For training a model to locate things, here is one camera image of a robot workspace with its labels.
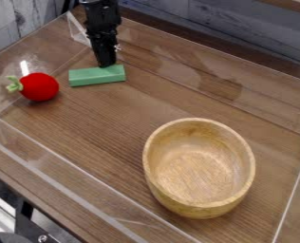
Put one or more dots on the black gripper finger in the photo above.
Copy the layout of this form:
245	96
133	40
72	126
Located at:
94	41
106	49

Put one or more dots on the black metal table leg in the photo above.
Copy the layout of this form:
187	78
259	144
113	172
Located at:
26	227

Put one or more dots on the clear acrylic corner bracket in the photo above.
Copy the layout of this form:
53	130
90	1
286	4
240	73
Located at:
78	32

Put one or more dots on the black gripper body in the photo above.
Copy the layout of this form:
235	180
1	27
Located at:
104	17

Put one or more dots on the light wooden bowl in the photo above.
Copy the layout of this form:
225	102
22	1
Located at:
199	166

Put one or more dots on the green rectangular block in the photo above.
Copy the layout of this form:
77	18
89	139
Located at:
97	75

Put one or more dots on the red plush tomato toy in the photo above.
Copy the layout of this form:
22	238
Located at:
37	86

